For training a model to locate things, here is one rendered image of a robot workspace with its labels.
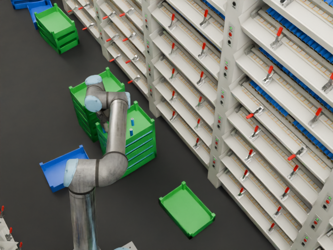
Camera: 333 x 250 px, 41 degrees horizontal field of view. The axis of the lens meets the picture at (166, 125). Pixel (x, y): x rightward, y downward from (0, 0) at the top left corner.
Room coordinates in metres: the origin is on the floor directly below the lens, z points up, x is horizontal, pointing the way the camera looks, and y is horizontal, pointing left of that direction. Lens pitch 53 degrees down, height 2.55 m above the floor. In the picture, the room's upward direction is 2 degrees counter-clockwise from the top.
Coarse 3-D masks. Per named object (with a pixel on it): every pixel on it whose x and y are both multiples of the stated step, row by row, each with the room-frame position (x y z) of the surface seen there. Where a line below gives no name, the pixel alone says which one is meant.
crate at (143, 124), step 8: (136, 104) 1.80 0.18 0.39; (128, 112) 1.78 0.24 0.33; (136, 112) 1.79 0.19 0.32; (144, 112) 1.75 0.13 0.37; (128, 120) 1.73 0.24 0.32; (136, 120) 1.73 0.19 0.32; (144, 120) 1.72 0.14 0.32; (152, 120) 1.66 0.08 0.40; (96, 128) 1.65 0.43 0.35; (128, 128) 1.66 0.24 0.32; (136, 128) 1.66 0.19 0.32; (144, 128) 1.62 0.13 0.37; (152, 128) 1.65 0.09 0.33; (104, 136) 1.57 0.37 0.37; (128, 136) 1.60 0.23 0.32; (136, 136) 1.58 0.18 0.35
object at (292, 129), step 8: (248, 88) 1.38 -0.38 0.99; (248, 96) 1.35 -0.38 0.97; (256, 96) 1.33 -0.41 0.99; (264, 104) 1.28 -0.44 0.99; (272, 112) 1.23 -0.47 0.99; (280, 120) 1.19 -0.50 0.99; (288, 128) 1.15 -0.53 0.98; (296, 136) 1.11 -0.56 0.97; (320, 152) 1.01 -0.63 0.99; (328, 160) 0.97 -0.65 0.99
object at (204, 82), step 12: (156, 36) 2.01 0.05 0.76; (168, 36) 1.96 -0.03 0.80; (168, 48) 1.91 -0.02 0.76; (180, 48) 1.86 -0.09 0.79; (180, 60) 1.81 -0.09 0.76; (192, 60) 1.77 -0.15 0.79; (192, 72) 1.71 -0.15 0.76; (204, 72) 1.67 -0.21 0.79; (204, 84) 1.62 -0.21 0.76; (216, 84) 1.58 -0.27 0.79; (216, 96) 1.53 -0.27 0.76
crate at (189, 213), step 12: (180, 192) 1.38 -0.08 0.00; (192, 192) 1.35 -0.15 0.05; (168, 204) 1.30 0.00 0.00; (180, 204) 1.30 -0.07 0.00; (192, 204) 1.29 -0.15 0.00; (180, 216) 1.21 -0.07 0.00; (192, 216) 1.21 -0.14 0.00; (204, 216) 1.21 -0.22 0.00; (180, 228) 1.13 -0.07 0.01; (192, 228) 1.13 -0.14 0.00; (204, 228) 1.13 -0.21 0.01
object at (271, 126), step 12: (240, 84) 1.41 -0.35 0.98; (240, 96) 1.36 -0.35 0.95; (252, 108) 1.29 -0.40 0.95; (276, 108) 1.26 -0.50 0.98; (264, 120) 1.22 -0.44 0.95; (276, 120) 1.21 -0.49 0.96; (288, 120) 1.20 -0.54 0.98; (276, 132) 1.15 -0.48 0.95; (288, 132) 1.14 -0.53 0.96; (300, 132) 1.13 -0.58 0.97; (288, 144) 1.09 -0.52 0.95; (300, 144) 1.08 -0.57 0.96; (312, 144) 1.07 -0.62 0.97; (312, 156) 1.01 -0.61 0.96; (312, 168) 0.96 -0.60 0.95; (324, 180) 0.91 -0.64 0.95
